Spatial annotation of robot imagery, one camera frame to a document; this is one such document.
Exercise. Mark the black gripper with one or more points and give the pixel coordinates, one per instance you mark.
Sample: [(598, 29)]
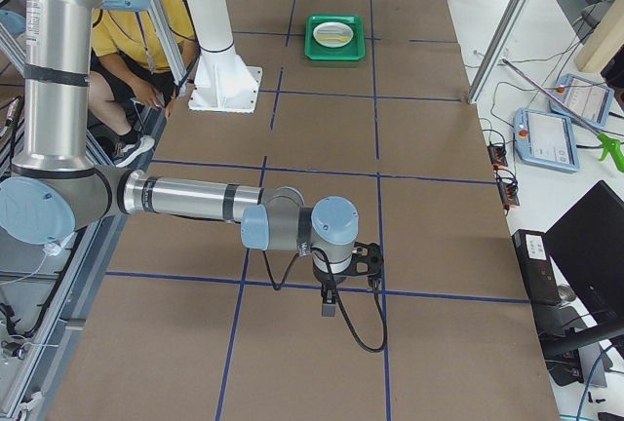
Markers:
[(325, 279)]

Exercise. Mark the yellow plastic spoon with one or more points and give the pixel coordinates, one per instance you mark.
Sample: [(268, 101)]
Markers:
[(334, 41)]

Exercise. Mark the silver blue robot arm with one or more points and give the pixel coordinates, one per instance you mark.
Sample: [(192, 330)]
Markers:
[(54, 189)]

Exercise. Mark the black computer box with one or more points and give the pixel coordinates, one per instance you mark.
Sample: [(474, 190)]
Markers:
[(536, 267)]

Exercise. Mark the orange black power strip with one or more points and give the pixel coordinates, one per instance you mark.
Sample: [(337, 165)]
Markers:
[(505, 179)]

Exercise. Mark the green plastic tray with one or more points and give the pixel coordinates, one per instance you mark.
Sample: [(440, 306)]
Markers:
[(354, 51)]

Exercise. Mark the black monitor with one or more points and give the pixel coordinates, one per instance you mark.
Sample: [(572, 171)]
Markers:
[(586, 244)]

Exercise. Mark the near blue teach pendant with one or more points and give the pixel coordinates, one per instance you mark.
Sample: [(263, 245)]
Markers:
[(546, 140)]

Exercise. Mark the blue teach pendant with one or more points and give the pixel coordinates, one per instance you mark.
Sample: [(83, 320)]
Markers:
[(586, 99), (546, 140)]

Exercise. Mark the white round plate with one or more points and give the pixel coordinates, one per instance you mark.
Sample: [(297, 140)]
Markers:
[(332, 28)]

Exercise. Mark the person in yellow shirt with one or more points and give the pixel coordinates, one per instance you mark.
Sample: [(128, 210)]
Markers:
[(128, 61)]

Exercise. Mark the far blue teach pendant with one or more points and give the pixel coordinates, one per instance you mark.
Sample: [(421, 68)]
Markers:
[(586, 99)]

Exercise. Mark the wooden board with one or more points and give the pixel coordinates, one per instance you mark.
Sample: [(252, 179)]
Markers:
[(607, 37)]

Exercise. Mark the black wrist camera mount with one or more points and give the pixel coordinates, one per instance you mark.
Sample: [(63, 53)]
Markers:
[(367, 261)]

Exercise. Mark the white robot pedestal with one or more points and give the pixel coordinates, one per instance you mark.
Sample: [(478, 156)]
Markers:
[(223, 82)]

